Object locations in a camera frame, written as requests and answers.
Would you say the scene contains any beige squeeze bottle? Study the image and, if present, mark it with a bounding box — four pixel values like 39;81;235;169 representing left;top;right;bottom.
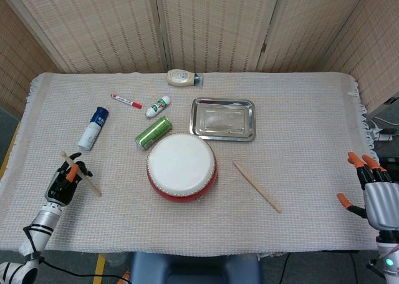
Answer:
166;69;204;87

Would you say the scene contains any green drink can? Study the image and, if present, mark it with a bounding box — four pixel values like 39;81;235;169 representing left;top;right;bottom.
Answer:
134;115;173;150

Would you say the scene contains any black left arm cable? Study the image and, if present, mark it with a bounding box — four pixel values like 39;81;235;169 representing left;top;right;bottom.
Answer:
39;255;132;284

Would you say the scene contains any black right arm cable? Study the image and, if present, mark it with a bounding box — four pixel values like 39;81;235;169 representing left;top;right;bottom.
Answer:
278;253;292;284

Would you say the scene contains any red white marker pen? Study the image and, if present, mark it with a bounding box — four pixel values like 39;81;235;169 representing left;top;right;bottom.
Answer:
110;93;143;109

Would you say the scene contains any wooden drumstick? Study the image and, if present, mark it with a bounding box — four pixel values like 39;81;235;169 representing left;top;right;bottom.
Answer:
232;160;282;214
60;150;103;198

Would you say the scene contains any white power strip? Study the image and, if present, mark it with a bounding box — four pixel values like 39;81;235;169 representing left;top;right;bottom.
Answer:
370;130;395;142

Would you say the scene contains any white green small tube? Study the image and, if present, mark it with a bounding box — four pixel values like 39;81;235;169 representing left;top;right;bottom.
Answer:
145;95;171;119

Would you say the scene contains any stainless steel tray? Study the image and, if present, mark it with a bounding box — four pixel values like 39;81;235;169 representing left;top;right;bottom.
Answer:
189;97;257;142

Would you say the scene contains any bamboo folding screen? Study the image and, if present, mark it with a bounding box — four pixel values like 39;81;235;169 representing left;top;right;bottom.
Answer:
0;0;399;116

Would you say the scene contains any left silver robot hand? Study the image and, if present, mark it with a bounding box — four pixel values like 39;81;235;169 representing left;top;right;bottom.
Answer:
46;152;94;207

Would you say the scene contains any white bottle blue cap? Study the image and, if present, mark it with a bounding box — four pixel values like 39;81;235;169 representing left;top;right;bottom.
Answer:
77;106;110;152

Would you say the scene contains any beige woven tablecloth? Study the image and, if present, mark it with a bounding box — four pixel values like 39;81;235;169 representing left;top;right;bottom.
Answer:
0;71;392;254

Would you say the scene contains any red drum white head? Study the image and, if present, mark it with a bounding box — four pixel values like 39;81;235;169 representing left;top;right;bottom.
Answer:
146;133;218;205

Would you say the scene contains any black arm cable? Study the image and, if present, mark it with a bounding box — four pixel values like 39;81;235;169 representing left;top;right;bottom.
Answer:
39;255;132;284
278;253;292;284

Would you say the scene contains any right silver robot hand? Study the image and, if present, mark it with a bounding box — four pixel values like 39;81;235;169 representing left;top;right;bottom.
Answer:
337;151;399;237

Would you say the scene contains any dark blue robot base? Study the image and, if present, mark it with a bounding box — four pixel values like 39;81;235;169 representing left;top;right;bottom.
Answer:
129;252;262;284

